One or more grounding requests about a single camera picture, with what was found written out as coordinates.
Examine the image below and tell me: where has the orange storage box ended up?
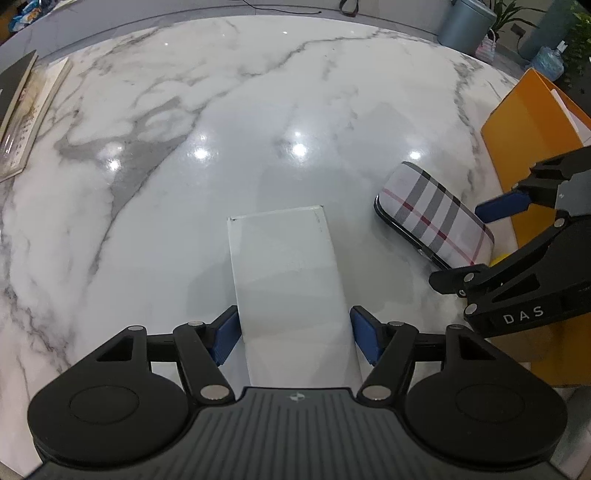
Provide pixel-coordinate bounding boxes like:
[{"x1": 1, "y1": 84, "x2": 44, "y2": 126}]
[{"x1": 479, "y1": 67, "x2": 591, "y2": 387}]

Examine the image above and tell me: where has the yellow tape measure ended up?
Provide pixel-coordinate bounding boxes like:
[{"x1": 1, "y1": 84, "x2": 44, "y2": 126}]
[{"x1": 489, "y1": 254, "x2": 510, "y2": 267}]

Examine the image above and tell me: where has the beige book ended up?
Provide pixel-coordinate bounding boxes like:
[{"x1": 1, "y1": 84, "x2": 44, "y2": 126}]
[{"x1": 1, "y1": 57, "x2": 72, "y2": 182}]

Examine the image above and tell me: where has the blue water jug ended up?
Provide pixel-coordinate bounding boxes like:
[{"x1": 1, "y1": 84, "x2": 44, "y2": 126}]
[{"x1": 531, "y1": 40, "x2": 567, "y2": 82}]

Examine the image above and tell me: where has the small pastel gift bag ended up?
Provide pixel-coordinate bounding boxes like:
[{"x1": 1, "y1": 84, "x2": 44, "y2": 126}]
[{"x1": 475, "y1": 30, "x2": 498, "y2": 64}]

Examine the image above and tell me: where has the white box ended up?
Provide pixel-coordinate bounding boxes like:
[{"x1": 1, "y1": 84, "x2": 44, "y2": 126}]
[{"x1": 228, "y1": 206, "x2": 362, "y2": 390}]

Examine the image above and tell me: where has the plaid glasses case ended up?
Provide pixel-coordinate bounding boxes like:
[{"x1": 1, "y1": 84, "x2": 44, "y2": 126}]
[{"x1": 374, "y1": 161, "x2": 495, "y2": 270}]

